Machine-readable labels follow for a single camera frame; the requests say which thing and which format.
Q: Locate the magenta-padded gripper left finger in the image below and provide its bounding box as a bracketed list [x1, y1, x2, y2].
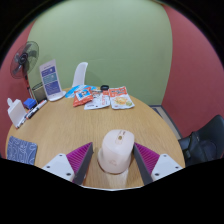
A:
[41, 142, 94, 186]

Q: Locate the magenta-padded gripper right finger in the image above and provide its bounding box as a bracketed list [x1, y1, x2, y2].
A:
[132, 142, 186, 186]

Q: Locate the pale pink computer mouse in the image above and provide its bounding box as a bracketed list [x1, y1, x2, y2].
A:
[97, 129, 135, 175]

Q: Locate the blue patterned mouse pad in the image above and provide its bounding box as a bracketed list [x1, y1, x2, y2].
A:
[6, 135, 38, 166]

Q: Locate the black office chair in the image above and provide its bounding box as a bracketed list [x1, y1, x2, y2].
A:
[178, 114, 224, 168]

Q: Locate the black and white marker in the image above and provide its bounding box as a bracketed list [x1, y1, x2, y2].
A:
[26, 99, 48, 120]
[16, 111, 32, 130]

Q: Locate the blue whiteboard eraser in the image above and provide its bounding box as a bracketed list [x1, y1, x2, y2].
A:
[23, 97, 38, 110]

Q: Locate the white tissue box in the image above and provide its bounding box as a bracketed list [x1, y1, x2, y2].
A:
[6, 97, 28, 129]

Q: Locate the red snack packet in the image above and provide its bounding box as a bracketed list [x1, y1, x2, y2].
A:
[72, 87, 94, 108]

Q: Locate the white snack packet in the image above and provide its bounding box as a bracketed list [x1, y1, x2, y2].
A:
[83, 91, 112, 111]

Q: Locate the blue snack packet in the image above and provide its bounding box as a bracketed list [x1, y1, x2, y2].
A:
[64, 84, 98, 99]

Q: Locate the black mesh pen cup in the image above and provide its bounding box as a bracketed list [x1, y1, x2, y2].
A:
[31, 82, 48, 104]

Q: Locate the orange-topped clear snack packet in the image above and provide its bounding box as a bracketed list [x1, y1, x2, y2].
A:
[108, 86, 136, 110]

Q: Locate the white plastic chair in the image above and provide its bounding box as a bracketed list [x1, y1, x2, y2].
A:
[71, 61, 89, 88]

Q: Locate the black standing fan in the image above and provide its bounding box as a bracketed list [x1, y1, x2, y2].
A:
[9, 40, 40, 98]

